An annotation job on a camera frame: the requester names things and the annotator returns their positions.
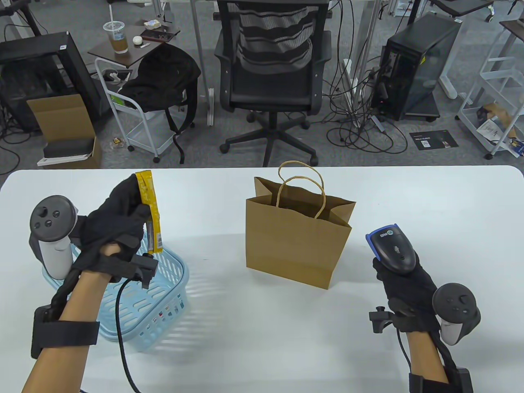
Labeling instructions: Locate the person's left forearm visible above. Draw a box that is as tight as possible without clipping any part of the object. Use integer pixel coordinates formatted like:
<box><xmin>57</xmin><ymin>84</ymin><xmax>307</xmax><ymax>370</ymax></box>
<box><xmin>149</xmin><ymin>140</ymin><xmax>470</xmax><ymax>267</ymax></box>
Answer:
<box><xmin>20</xmin><ymin>270</ymin><xmax>111</xmax><ymax>393</ymax></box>

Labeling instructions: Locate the small brown side table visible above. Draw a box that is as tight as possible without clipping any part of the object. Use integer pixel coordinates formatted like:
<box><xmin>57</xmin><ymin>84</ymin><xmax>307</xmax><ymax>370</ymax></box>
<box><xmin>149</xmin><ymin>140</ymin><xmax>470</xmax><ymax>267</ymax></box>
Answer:
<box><xmin>87</xmin><ymin>25</ymin><xmax>181</xmax><ymax>69</ymax></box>

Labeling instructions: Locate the black mesh office chair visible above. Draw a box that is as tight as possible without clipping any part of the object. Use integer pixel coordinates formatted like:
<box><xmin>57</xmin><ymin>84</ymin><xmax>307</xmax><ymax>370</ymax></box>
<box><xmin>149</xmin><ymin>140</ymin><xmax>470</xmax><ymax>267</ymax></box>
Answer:
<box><xmin>214</xmin><ymin>0</ymin><xmax>333</xmax><ymax>167</ymax></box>

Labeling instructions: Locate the light blue plastic basket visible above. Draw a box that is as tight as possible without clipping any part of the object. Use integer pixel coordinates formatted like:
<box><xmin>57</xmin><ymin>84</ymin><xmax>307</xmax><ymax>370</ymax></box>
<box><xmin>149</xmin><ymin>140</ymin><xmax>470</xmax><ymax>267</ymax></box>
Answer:
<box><xmin>42</xmin><ymin>223</ymin><xmax>190</xmax><ymax>353</ymax></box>

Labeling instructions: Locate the person's right forearm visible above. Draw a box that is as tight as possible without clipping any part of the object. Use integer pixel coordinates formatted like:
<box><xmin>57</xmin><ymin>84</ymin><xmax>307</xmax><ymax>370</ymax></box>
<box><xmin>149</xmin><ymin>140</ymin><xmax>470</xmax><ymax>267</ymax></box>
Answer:
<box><xmin>403</xmin><ymin>327</ymin><xmax>451</xmax><ymax>393</ymax></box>

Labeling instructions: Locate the white rolling cart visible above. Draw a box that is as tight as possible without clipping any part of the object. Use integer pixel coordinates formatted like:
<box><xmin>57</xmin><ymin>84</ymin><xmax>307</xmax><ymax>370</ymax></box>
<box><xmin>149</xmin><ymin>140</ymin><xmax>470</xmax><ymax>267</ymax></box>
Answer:
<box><xmin>95</xmin><ymin>57</ymin><xmax>193</xmax><ymax>163</ymax></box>

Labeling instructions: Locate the black left hand controller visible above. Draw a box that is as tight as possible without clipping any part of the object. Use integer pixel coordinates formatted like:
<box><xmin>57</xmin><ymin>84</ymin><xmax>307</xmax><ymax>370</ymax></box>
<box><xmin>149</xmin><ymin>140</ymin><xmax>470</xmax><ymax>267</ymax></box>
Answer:
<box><xmin>29</xmin><ymin>196</ymin><xmax>79</xmax><ymax>280</ymax></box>

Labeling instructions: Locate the black computer tower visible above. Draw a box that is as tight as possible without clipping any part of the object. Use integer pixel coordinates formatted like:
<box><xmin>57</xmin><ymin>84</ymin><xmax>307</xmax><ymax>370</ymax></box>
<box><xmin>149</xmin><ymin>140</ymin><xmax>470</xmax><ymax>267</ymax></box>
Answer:
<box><xmin>373</xmin><ymin>12</ymin><xmax>463</xmax><ymax>122</ymax></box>

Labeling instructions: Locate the dark red notebook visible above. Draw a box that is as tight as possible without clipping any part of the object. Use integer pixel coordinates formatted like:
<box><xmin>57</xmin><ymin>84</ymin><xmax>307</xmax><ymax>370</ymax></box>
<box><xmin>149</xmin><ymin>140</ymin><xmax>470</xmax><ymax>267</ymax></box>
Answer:
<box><xmin>140</xmin><ymin>29</ymin><xmax>181</xmax><ymax>43</ymax></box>

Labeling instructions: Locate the black right wrist strap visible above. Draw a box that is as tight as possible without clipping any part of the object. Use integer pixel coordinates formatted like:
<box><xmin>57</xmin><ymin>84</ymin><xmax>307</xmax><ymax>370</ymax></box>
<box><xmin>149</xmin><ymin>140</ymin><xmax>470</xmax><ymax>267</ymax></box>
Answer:
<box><xmin>409</xmin><ymin>368</ymin><xmax>473</xmax><ymax>393</ymax></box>

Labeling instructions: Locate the open cardboard box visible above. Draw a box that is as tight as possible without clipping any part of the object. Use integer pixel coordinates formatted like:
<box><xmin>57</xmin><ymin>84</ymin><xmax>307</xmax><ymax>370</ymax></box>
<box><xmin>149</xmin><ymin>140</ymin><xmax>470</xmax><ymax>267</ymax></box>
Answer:
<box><xmin>27</xmin><ymin>94</ymin><xmax>103</xmax><ymax>169</ymax></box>

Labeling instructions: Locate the dark wooden desk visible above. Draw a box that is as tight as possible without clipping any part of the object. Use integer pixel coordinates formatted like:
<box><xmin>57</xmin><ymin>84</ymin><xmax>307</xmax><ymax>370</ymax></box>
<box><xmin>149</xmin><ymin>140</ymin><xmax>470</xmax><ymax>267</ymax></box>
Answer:
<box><xmin>500</xmin><ymin>18</ymin><xmax>524</xmax><ymax>41</ymax></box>

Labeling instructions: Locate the person's left hand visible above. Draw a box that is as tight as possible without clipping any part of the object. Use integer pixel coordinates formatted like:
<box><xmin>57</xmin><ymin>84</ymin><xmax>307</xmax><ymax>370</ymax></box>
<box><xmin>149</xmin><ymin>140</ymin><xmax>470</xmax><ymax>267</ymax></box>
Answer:
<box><xmin>72</xmin><ymin>174</ymin><xmax>151</xmax><ymax>283</ymax></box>

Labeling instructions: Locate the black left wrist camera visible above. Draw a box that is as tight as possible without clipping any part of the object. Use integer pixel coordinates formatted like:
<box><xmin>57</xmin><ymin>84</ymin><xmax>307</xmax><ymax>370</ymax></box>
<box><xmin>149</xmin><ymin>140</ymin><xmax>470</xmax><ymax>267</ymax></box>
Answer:
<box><xmin>131</xmin><ymin>253</ymin><xmax>159</xmax><ymax>289</ymax></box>

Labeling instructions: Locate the black hand controller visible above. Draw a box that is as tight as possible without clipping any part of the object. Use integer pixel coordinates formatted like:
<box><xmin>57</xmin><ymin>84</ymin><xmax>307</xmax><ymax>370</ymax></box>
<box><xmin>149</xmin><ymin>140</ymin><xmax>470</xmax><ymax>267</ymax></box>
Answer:
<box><xmin>433</xmin><ymin>283</ymin><xmax>481</xmax><ymax>346</ymax></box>
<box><xmin>29</xmin><ymin>196</ymin><xmax>79</xmax><ymax>280</ymax></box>

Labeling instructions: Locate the tangle of black cables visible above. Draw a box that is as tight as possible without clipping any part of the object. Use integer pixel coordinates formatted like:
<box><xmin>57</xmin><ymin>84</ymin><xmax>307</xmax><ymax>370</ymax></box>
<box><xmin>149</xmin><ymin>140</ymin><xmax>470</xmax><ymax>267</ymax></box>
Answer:
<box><xmin>321</xmin><ymin>0</ymin><xmax>410</xmax><ymax>155</ymax></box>

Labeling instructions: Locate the black backpack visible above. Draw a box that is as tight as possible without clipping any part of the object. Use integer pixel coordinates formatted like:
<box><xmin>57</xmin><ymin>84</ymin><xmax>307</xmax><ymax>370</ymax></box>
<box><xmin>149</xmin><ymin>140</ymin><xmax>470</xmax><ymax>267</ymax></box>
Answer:
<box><xmin>119</xmin><ymin>43</ymin><xmax>202</xmax><ymax>165</ymax></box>

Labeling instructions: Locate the person's right hand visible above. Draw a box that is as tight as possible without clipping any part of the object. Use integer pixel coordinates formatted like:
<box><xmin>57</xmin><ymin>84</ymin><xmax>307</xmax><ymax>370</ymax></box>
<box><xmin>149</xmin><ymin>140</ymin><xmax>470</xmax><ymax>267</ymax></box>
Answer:
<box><xmin>372</xmin><ymin>252</ymin><xmax>440</xmax><ymax>333</ymax></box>

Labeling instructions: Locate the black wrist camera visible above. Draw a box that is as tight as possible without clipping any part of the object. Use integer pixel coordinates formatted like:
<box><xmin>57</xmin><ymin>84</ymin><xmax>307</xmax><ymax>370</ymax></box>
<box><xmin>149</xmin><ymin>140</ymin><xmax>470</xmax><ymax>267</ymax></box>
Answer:
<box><xmin>369</xmin><ymin>306</ymin><xmax>395</xmax><ymax>334</ymax></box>
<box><xmin>131</xmin><ymin>253</ymin><xmax>159</xmax><ymax>289</ymax></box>

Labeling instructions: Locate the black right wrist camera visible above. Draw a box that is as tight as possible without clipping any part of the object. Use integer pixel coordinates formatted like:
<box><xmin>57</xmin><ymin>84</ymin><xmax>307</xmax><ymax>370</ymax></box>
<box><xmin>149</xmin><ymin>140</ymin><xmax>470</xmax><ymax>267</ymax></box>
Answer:
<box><xmin>369</xmin><ymin>306</ymin><xmax>395</xmax><ymax>334</ymax></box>

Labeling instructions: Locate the brown paper bag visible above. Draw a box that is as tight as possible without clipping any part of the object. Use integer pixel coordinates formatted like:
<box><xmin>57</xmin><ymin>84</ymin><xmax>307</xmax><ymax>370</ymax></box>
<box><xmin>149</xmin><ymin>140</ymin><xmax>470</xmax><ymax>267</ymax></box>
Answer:
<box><xmin>246</xmin><ymin>161</ymin><xmax>357</xmax><ymax>290</ymax></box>

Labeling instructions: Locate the plastic iced drink cup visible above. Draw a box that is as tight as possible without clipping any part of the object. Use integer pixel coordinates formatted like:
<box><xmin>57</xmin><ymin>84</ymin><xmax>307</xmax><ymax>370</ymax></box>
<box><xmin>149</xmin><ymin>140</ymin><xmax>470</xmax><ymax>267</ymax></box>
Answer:
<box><xmin>102</xmin><ymin>5</ymin><xmax>129</xmax><ymax>54</ymax></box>

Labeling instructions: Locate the black cabinet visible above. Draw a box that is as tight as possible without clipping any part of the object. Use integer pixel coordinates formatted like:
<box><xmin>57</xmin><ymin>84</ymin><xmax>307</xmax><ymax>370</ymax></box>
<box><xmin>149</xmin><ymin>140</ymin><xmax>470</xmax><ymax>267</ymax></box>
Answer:
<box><xmin>0</xmin><ymin>32</ymin><xmax>103</xmax><ymax>132</ymax></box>

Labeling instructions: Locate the white desk leg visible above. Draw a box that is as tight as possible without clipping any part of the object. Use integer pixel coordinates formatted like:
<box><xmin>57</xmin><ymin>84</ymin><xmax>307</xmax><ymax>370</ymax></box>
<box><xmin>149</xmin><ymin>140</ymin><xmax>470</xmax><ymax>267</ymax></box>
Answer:
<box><xmin>190</xmin><ymin>0</ymin><xmax>216</xmax><ymax>127</ymax></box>
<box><xmin>344</xmin><ymin>0</ymin><xmax>381</xmax><ymax>115</ymax></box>

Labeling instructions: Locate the black right hand controller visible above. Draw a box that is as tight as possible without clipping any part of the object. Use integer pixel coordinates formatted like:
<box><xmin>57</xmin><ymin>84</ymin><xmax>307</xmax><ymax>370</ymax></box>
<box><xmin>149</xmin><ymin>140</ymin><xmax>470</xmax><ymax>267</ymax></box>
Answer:
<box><xmin>433</xmin><ymin>283</ymin><xmax>481</xmax><ymax>346</ymax></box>

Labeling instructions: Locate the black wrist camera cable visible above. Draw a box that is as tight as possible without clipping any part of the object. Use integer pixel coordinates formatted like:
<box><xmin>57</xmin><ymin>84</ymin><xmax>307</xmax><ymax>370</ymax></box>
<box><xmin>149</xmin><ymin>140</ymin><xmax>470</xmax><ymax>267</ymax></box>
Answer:
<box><xmin>116</xmin><ymin>278</ymin><xmax>142</xmax><ymax>393</ymax></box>

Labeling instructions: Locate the black barcode scanner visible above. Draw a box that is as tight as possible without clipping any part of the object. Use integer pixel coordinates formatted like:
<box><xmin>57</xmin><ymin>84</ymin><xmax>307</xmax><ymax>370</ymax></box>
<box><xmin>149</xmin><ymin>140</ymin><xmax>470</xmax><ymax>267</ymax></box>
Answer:
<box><xmin>365</xmin><ymin>224</ymin><xmax>418</xmax><ymax>274</ymax></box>

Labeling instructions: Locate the white wire shelf cart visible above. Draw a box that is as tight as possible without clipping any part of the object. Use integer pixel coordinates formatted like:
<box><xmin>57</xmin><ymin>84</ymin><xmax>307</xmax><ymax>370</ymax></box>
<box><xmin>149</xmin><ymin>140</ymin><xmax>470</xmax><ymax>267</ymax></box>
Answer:
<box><xmin>456</xmin><ymin>18</ymin><xmax>524</xmax><ymax>160</ymax></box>

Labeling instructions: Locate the black wrist strap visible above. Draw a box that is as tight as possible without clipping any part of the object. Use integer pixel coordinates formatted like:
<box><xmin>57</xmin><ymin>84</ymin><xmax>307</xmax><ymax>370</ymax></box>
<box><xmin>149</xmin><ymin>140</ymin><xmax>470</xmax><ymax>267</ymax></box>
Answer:
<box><xmin>31</xmin><ymin>305</ymin><xmax>101</xmax><ymax>360</ymax></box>
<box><xmin>409</xmin><ymin>368</ymin><xmax>473</xmax><ymax>393</ymax></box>

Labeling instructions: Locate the black leaflet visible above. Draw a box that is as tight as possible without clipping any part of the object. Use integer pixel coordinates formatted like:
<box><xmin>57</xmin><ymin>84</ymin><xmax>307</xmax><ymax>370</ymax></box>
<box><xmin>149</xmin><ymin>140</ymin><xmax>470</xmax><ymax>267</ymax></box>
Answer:
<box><xmin>409</xmin><ymin>130</ymin><xmax>459</xmax><ymax>151</ymax></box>

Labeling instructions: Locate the white printed paper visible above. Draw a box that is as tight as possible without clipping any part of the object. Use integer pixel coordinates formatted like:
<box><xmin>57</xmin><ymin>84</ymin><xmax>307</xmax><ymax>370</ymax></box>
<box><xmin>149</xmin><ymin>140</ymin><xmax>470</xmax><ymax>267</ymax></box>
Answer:
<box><xmin>477</xmin><ymin>120</ymin><xmax>502</xmax><ymax>142</ymax></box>

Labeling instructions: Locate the yellow instant coffee powder package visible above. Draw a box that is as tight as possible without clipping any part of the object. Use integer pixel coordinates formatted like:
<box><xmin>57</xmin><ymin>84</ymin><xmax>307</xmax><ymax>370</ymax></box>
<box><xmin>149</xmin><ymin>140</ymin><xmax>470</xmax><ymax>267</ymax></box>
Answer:
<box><xmin>135</xmin><ymin>170</ymin><xmax>163</xmax><ymax>254</ymax></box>

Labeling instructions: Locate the black left wrist strap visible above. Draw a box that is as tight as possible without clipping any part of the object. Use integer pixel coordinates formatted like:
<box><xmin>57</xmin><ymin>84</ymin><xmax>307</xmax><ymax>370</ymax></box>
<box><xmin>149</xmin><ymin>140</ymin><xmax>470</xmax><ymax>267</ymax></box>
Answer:
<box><xmin>31</xmin><ymin>305</ymin><xmax>101</xmax><ymax>360</ymax></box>

